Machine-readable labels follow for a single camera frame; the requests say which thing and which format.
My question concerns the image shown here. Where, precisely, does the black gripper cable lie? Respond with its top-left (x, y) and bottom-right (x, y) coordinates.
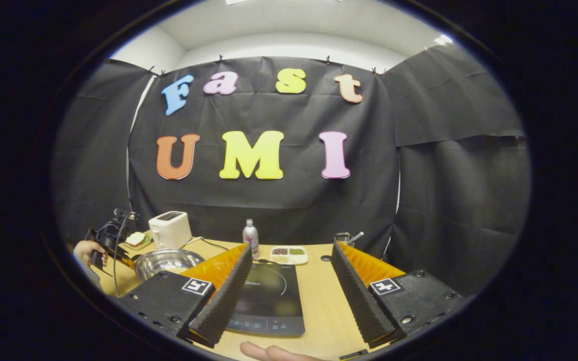
top-left (111, 213), bottom-right (132, 297)

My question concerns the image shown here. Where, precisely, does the silver bottle with colourful label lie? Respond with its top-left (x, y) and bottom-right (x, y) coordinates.
top-left (242, 219), bottom-right (260, 260)

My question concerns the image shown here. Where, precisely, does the white rectangular plate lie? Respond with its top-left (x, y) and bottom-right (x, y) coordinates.
top-left (123, 233), bottom-right (152, 251)

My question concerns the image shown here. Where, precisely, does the stainless steel pot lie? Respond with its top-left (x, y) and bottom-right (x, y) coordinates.
top-left (133, 249), bottom-right (205, 281)

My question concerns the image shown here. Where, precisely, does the white toaster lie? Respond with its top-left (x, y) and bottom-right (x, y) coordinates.
top-left (149, 211), bottom-right (193, 250)

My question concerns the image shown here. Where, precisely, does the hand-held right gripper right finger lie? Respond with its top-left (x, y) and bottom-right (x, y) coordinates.
top-left (331, 242), bottom-right (465, 349)

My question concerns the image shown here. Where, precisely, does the black induction cooktop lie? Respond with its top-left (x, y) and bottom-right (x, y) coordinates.
top-left (226, 263), bottom-right (306, 336)

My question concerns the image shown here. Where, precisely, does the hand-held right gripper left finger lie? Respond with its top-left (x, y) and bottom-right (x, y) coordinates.
top-left (118, 243), bottom-right (253, 349)

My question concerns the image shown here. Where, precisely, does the toaster power cable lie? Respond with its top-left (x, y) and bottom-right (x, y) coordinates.
top-left (189, 237), bottom-right (230, 251)

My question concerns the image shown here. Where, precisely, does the white divided dish of beans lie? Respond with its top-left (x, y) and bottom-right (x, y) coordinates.
top-left (270, 246), bottom-right (309, 265)

